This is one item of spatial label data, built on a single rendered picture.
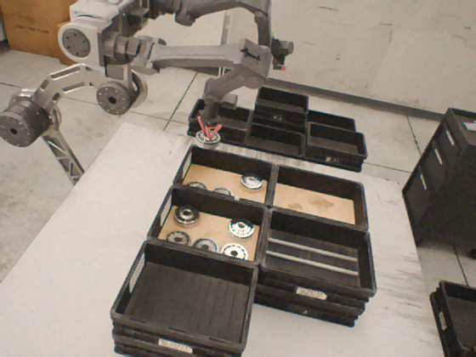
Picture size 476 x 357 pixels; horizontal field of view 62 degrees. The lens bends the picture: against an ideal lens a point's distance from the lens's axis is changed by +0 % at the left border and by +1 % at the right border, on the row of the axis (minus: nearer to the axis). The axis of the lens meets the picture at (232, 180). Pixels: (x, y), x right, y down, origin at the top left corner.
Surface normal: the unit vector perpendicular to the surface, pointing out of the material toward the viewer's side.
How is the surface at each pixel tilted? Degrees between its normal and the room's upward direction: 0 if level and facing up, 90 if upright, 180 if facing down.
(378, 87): 90
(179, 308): 0
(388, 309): 0
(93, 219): 0
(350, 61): 90
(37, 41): 91
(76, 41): 90
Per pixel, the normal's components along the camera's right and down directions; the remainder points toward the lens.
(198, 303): 0.14, -0.76
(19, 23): -0.14, 0.60
